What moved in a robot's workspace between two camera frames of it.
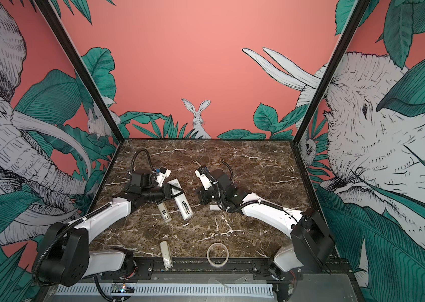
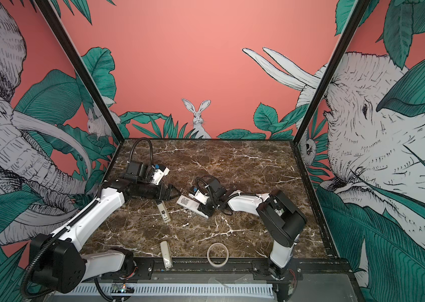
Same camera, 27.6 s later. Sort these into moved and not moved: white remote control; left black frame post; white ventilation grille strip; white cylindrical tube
Moved: white remote control
Not moved: white ventilation grille strip; white cylindrical tube; left black frame post
